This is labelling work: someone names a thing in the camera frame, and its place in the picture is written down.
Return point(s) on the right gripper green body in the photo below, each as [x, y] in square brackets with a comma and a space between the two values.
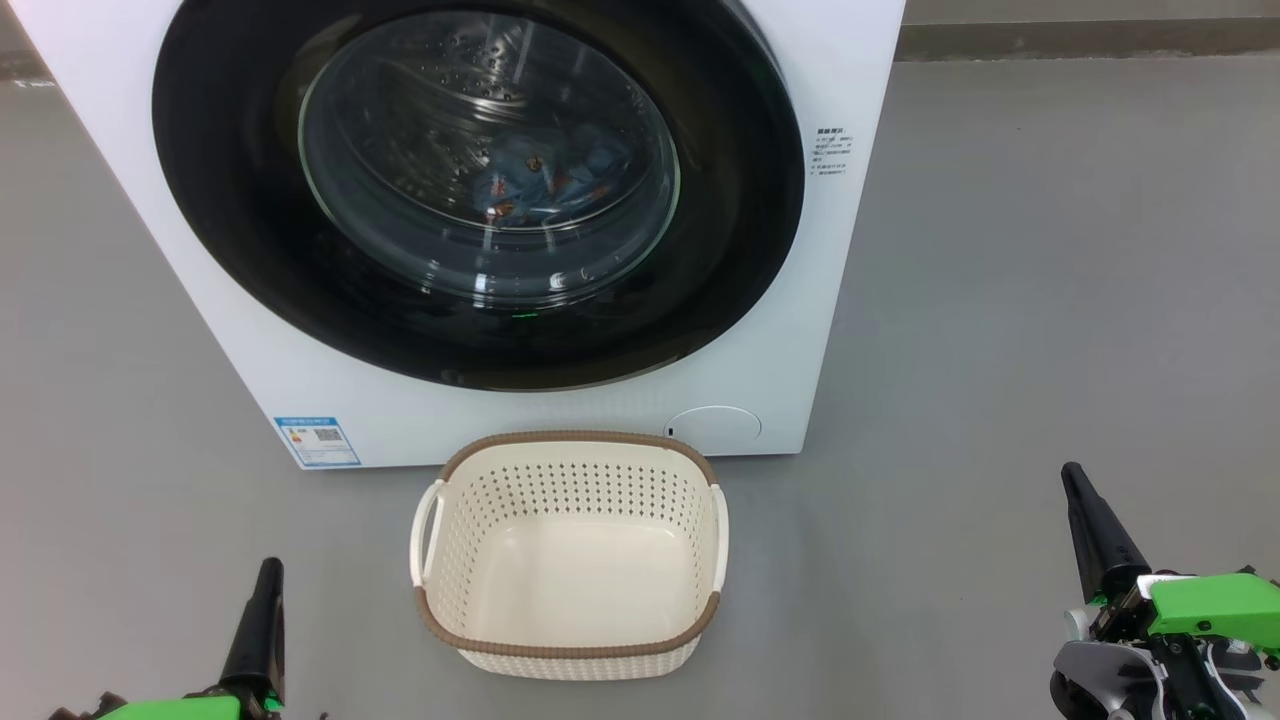
[1200, 605]

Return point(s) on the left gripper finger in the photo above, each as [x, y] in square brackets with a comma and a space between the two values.
[258, 650]

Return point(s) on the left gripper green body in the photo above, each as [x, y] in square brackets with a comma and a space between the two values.
[170, 710]

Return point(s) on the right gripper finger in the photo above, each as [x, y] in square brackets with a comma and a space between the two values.
[1105, 555]

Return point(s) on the washing machine glass door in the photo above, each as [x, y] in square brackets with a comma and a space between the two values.
[230, 200]

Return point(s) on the blue cartoon print garment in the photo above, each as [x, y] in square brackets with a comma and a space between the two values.
[525, 175]

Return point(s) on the white front-load washing machine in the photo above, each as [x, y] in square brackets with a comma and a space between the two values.
[150, 200]

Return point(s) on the blue energy label sticker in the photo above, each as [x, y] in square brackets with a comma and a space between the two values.
[317, 442]

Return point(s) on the cream perforated plastic laundry basket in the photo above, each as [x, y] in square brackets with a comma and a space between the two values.
[570, 580]

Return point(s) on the round white filter cover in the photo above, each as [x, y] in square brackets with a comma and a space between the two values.
[715, 430]

